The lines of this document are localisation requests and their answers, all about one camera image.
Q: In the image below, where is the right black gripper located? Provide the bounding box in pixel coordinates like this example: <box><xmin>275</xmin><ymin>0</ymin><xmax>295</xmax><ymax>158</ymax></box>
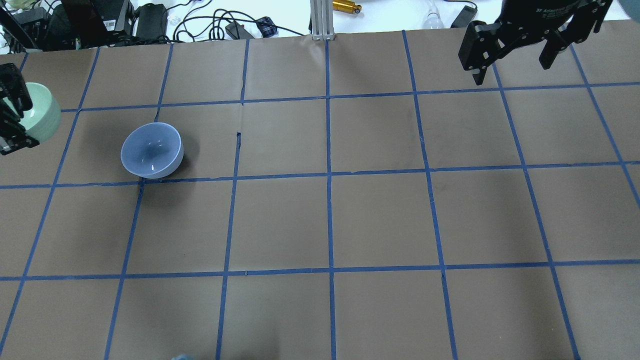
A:
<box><xmin>458</xmin><ymin>0</ymin><xmax>613</xmax><ymax>86</ymax></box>

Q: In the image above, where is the green bowl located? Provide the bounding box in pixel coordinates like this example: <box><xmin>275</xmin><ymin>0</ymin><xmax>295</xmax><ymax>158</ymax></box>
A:
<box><xmin>1</xmin><ymin>82</ymin><xmax>62</xmax><ymax>144</ymax></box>

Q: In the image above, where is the blue bowl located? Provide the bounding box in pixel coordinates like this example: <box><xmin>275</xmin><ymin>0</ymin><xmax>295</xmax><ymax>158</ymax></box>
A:
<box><xmin>119</xmin><ymin>121</ymin><xmax>185</xmax><ymax>180</ymax></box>

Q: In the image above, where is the black power adapter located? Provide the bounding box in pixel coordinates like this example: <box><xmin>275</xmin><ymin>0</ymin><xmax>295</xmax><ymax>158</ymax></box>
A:
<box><xmin>450</xmin><ymin>5</ymin><xmax>478</xmax><ymax>28</ymax></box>

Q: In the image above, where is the white light bulb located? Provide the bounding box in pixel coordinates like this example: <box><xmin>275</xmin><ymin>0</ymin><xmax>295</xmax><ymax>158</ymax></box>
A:
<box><xmin>423</xmin><ymin>0</ymin><xmax>444</xmax><ymax>29</ymax></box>

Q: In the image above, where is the yellow screwdriver tool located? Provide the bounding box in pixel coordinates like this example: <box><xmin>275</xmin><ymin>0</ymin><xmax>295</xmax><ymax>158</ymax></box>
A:
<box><xmin>333</xmin><ymin>0</ymin><xmax>362</xmax><ymax>14</ymax></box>

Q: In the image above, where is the aluminium frame post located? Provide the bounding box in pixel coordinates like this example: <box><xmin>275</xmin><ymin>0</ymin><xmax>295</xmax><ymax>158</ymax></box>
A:
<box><xmin>310</xmin><ymin>0</ymin><xmax>335</xmax><ymax>41</ymax></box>

